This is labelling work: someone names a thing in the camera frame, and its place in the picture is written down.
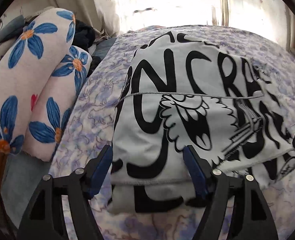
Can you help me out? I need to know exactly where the black white graffiti print garment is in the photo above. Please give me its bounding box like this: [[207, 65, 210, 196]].
[[108, 31, 295, 213]]

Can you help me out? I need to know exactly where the black clothes pile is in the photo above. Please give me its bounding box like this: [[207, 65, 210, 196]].
[[72, 20, 102, 77]]

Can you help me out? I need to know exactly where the purple floral bed sheet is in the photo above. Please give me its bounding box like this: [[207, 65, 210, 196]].
[[49, 25, 295, 239]]

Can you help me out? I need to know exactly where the lower blue flower pillow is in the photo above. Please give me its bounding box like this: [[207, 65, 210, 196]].
[[23, 46, 92, 162]]

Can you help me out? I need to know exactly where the blue flower pillow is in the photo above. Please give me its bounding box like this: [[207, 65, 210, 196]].
[[0, 8, 75, 154], [23, 46, 92, 162]]

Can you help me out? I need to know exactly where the upper blue flower pillow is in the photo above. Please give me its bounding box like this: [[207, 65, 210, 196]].
[[0, 8, 75, 154]]

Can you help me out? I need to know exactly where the white floral curtain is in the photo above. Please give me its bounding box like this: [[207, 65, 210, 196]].
[[94, 0, 295, 49]]

